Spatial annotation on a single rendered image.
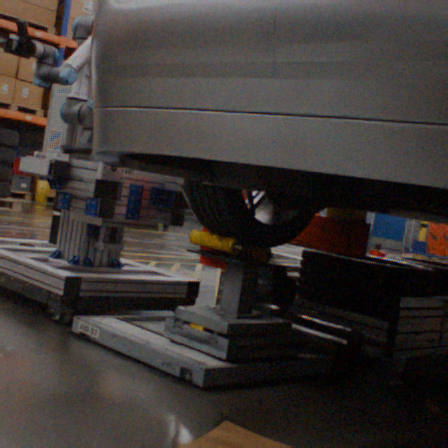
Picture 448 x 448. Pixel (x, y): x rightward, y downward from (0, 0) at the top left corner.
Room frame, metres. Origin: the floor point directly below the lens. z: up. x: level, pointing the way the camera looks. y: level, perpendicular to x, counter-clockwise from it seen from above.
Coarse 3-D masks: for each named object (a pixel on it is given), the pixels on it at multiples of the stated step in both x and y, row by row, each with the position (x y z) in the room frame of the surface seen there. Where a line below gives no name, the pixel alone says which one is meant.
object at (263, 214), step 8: (240, 192) 2.83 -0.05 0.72; (248, 192) 3.16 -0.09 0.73; (248, 200) 3.17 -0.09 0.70; (264, 200) 3.28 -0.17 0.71; (248, 208) 2.88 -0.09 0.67; (256, 208) 3.25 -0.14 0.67; (264, 208) 3.23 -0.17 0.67; (272, 208) 3.21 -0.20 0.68; (256, 216) 3.17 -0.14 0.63; (264, 216) 3.16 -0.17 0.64; (272, 216) 3.14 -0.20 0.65; (280, 216) 3.13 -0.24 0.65; (288, 216) 3.11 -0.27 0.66; (296, 216) 3.09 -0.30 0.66; (264, 224) 2.96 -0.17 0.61; (272, 224) 3.03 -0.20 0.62; (280, 224) 3.03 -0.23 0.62; (288, 224) 3.06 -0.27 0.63
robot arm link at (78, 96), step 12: (72, 24) 3.66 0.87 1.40; (84, 24) 3.62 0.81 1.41; (84, 36) 3.62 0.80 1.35; (84, 72) 3.64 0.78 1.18; (84, 84) 3.65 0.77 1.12; (72, 96) 3.63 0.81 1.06; (84, 96) 3.65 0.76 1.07; (60, 108) 3.66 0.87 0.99; (72, 108) 3.62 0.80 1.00; (72, 120) 3.63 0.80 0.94
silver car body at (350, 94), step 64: (128, 0) 2.05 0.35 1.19; (192, 0) 1.82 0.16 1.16; (256, 0) 1.67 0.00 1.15; (320, 0) 1.55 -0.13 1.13; (384, 0) 1.44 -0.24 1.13; (128, 64) 2.03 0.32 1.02; (192, 64) 1.83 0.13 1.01; (256, 64) 1.68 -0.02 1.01; (320, 64) 1.56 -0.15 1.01; (384, 64) 1.45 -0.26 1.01; (128, 128) 2.09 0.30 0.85; (192, 128) 1.88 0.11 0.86; (256, 128) 1.73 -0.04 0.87; (320, 128) 1.60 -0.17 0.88; (384, 128) 1.49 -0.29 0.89
